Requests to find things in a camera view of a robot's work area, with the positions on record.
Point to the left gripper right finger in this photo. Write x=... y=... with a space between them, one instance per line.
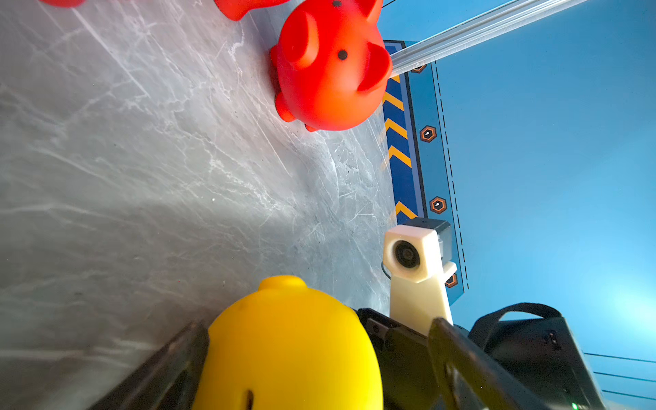
x=456 y=360

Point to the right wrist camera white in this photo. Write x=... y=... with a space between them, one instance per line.
x=418 y=256

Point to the red piggy bank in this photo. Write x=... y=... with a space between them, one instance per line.
x=331 y=64
x=67 y=4
x=236 y=10

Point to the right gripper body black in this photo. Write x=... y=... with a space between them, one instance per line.
x=531 y=341

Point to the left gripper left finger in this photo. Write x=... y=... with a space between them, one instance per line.
x=169 y=379

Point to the right aluminium corner post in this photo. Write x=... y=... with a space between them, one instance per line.
x=490 y=25

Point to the yellow piggy bank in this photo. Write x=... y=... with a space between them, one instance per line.
x=287 y=346

